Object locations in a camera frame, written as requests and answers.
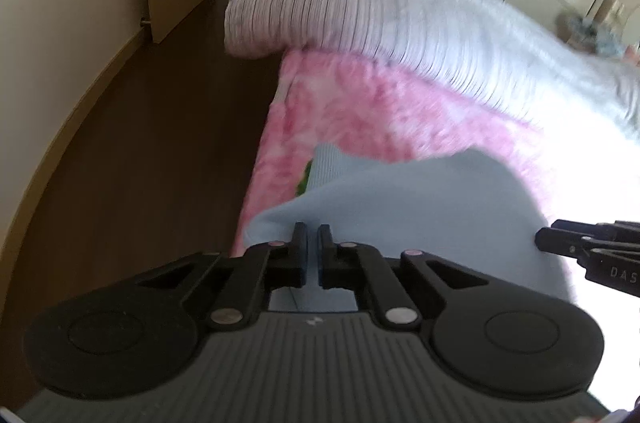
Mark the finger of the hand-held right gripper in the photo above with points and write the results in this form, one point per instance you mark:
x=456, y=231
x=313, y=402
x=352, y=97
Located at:
x=595, y=228
x=562, y=240

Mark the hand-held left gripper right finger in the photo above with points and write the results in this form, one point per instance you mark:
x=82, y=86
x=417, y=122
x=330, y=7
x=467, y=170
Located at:
x=327, y=255

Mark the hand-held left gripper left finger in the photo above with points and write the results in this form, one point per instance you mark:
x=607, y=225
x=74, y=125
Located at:
x=300, y=253

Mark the light blue sweatshirt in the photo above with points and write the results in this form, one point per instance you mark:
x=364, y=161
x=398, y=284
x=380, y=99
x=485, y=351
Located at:
x=425, y=213

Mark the green knitted cloth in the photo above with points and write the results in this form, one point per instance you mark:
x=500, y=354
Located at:
x=305, y=180

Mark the pink floral blanket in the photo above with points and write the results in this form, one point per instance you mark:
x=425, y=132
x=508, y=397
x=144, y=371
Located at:
x=375, y=113

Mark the striped grey duvet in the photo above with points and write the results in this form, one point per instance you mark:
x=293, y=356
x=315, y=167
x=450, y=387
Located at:
x=400, y=13

